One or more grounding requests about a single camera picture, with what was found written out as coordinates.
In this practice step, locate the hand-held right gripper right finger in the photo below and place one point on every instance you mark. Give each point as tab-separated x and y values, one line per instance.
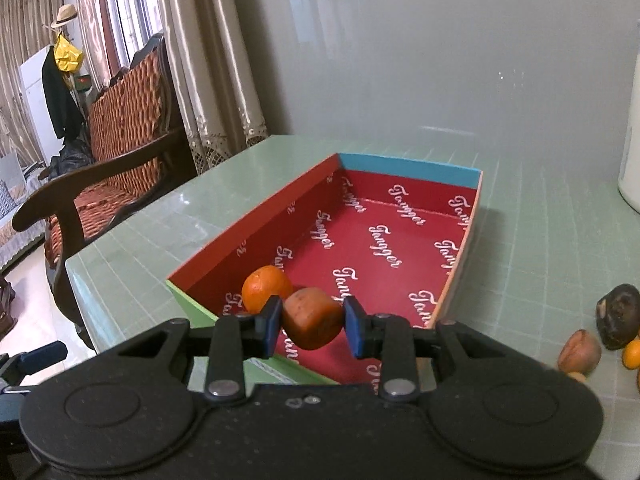
355	330

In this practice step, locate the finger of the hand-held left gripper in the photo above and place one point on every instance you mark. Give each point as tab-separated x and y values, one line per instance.
42	355

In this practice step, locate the small orange-brown fruit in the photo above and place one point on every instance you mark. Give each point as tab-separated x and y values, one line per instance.
312	317

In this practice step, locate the black coat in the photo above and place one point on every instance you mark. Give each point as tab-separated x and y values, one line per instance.
57	95

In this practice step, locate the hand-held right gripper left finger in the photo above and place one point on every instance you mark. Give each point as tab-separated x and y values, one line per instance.
269	327

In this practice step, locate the wooden chair with woven cushion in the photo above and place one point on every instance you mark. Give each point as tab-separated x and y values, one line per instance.
125	125

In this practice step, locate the window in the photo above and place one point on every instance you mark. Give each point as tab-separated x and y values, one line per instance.
132	10

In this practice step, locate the beige lace-trimmed curtain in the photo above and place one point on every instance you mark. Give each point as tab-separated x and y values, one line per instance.
215	60

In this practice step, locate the red printed cardboard box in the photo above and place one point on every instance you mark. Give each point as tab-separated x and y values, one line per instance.
380	250

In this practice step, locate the yellow bag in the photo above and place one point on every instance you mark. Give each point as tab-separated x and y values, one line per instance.
67	55

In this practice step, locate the black bag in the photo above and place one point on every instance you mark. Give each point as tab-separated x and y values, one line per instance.
72	157

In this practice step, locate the tangerine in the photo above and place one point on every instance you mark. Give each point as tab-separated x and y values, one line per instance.
632	352
262	287

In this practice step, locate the white board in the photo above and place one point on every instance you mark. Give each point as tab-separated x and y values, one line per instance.
35	105

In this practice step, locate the straw hat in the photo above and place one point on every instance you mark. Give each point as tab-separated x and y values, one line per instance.
65	15

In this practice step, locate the patterned sofa cover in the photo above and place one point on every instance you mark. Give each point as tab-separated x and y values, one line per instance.
15	220

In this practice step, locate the white thermos jug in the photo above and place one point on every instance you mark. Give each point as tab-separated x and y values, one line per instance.
630	160

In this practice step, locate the dark wrinkled fruit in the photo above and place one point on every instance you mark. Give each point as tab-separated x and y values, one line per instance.
620	315

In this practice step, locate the brown oval fruit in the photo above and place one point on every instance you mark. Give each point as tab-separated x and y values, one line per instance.
580	352

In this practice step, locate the pinkish sheer curtain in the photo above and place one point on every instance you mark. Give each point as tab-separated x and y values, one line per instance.
95	20

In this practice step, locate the small kumquat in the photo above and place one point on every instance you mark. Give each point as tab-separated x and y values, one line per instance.
576	376

